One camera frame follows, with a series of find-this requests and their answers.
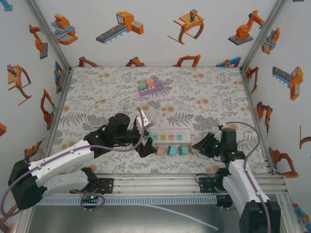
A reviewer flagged purple power strip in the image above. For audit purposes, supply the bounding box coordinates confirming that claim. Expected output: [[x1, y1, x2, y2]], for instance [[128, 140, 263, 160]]
[[138, 80, 165, 97]]

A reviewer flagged white power strip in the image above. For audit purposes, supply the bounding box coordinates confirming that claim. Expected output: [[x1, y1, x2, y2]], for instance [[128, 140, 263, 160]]
[[143, 128, 192, 144]]

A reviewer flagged floral patterned table cover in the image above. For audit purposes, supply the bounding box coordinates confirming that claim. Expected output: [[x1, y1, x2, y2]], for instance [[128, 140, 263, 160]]
[[46, 66, 274, 175]]

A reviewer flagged small black controller board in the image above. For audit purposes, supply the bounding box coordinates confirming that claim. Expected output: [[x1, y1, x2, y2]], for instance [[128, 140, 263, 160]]
[[81, 194, 103, 207]]

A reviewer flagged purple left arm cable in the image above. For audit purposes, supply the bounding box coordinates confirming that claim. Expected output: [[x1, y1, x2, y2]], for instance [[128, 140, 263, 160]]
[[0, 106, 148, 218]]

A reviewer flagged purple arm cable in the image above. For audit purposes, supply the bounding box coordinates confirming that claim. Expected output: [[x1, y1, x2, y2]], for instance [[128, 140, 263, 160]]
[[215, 121, 272, 233], [0, 106, 148, 218]]

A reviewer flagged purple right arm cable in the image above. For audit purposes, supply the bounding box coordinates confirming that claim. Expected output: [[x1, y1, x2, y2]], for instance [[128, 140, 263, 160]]
[[215, 121, 272, 233]]

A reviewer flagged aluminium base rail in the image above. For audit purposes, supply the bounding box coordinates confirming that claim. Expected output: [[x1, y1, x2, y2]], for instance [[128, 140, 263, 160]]
[[24, 173, 289, 196]]

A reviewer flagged aluminium side frame rail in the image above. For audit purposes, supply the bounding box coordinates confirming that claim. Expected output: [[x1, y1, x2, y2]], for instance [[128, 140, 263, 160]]
[[239, 67, 276, 175], [24, 67, 73, 178]]

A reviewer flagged slotted white cable tray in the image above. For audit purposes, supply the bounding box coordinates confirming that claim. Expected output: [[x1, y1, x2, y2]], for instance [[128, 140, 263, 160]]
[[34, 196, 217, 206]]

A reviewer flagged aluminium upright frame post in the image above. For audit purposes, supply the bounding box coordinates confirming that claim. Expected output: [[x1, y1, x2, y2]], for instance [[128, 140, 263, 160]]
[[239, 0, 290, 72], [24, 0, 72, 72]]

